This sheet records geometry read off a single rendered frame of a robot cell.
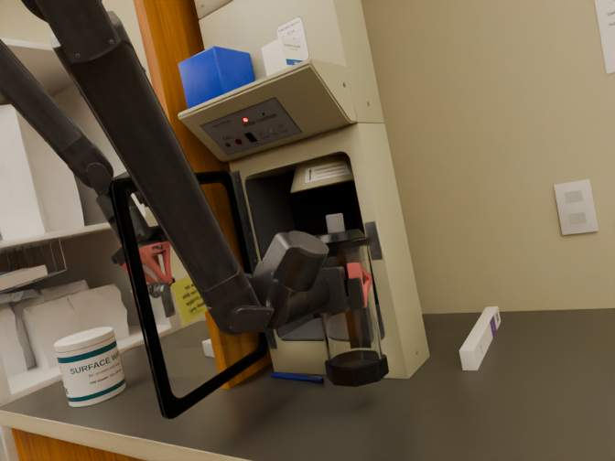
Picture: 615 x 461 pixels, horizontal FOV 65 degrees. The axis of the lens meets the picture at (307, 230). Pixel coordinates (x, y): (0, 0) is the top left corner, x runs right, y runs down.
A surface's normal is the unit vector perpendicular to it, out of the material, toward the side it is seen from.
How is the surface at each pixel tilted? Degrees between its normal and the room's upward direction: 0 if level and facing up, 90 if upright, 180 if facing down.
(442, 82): 90
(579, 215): 90
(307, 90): 135
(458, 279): 90
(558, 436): 0
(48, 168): 89
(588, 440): 0
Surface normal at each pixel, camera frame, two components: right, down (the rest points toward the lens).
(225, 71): 0.80, -0.13
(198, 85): -0.56, 0.17
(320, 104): -0.25, 0.81
